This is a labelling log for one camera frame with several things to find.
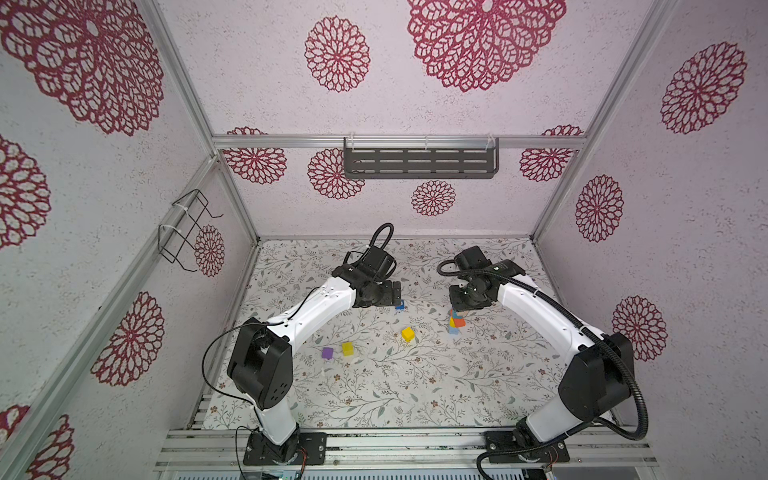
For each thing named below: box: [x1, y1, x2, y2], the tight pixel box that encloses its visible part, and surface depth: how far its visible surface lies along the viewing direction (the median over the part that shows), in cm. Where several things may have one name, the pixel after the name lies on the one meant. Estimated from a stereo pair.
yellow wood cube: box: [401, 326, 415, 342], surface depth 94 cm
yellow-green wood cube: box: [341, 342, 355, 357], surface depth 92 cm
